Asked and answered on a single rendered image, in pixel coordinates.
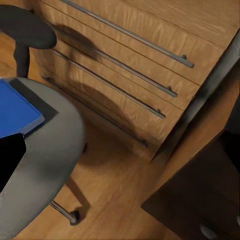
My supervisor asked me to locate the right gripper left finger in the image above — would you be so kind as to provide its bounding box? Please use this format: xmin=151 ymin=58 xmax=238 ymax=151
xmin=0 ymin=133 xmax=27 ymax=193

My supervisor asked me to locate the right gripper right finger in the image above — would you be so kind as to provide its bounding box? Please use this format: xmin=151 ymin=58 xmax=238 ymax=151
xmin=224 ymin=132 xmax=240 ymax=173

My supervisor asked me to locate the folder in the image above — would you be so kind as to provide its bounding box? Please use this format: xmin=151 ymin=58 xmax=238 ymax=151
xmin=0 ymin=77 xmax=45 ymax=139

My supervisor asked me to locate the swivel chair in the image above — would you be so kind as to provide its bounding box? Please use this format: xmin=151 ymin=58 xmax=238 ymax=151
xmin=0 ymin=4 xmax=87 ymax=240

